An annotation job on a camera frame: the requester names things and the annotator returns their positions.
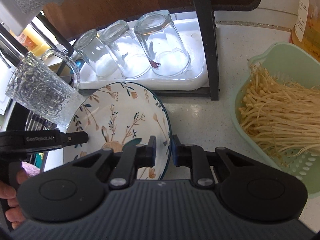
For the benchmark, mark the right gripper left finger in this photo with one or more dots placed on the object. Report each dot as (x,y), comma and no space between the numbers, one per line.
(119,169)

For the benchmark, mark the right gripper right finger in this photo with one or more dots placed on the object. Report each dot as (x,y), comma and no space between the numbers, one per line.
(206,168)

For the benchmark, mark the deer pattern ceramic plate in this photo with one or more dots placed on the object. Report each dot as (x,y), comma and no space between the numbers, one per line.
(118,115)

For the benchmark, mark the person's left hand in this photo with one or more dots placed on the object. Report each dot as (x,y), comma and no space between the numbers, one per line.
(14,214)

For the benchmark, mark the tall textured glass mug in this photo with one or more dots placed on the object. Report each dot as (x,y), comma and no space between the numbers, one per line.
(36,87)

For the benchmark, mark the white drip tray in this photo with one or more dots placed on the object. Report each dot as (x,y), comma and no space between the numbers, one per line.
(194,77)

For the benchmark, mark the green basket of enoki mushrooms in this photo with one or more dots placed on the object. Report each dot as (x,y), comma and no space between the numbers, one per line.
(276,110)

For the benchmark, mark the orange juice bottle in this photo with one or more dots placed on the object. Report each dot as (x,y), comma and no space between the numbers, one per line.
(33,42)

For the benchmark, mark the upturned drinking glass right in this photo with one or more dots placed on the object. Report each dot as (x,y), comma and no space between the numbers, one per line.
(162,43)

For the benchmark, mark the upturned drinking glass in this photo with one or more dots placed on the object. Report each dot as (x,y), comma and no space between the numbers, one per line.
(125,49)
(95,53)
(162,43)

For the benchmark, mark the upturned drinking glass middle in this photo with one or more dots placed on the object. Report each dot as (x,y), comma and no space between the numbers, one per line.
(125,49)

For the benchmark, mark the upturned drinking glass left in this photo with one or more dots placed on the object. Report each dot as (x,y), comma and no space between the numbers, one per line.
(95,53)

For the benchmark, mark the dark wooden cutting board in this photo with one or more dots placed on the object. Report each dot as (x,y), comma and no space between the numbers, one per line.
(74,17)

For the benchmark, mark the red lid plastic jar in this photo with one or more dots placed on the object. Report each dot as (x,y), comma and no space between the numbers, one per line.
(305,33)

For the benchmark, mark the black metal dish rack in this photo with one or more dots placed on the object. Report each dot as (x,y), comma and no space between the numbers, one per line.
(16,14)

